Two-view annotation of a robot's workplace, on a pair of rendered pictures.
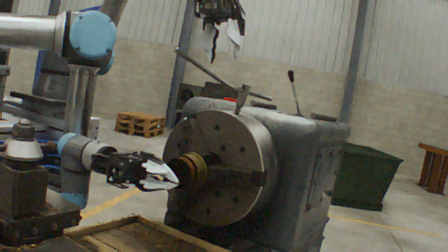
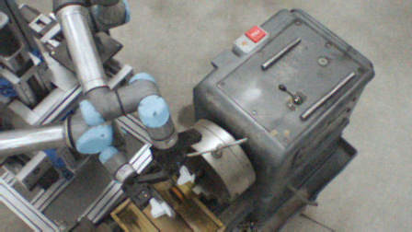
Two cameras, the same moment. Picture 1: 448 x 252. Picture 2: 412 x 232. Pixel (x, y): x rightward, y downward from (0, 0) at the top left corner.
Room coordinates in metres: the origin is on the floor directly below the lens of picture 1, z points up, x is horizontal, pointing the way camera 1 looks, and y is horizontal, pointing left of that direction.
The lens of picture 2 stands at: (0.39, -0.23, 2.80)
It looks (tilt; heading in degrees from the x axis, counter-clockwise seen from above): 62 degrees down; 21
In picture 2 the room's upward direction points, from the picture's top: 2 degrees counter-clockwise
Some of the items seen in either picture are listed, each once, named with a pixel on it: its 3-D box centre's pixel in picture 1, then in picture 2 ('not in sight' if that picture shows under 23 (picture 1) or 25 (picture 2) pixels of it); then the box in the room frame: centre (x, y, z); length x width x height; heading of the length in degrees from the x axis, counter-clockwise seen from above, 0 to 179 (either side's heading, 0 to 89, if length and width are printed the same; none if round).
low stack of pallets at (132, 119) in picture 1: (141, 123); not in sight; (9.11, 2.10, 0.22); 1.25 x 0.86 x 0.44; 173
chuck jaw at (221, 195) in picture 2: (234, 176); (214, 191); (0.96, -0.03, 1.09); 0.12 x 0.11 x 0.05; 63
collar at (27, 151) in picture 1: (21, 147); not in sight; (0.60, 0.35, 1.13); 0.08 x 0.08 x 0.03
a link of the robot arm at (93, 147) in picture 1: (99, 156); (127, 175); (0.92, 0.30, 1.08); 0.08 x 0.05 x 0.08; 153
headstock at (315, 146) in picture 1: (266, 162); (280, 99); (1.44, -0.15, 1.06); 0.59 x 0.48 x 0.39; 153
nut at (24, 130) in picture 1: (24, 129); not in sight; (0.60, 0.35, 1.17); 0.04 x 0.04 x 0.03
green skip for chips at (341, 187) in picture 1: (352, 174); not in sight; (5.82, -1.98, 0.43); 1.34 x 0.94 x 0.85; 2
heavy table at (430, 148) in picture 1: (430, 166); not in sight; (8.70, -4.94, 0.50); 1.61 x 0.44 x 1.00; 170
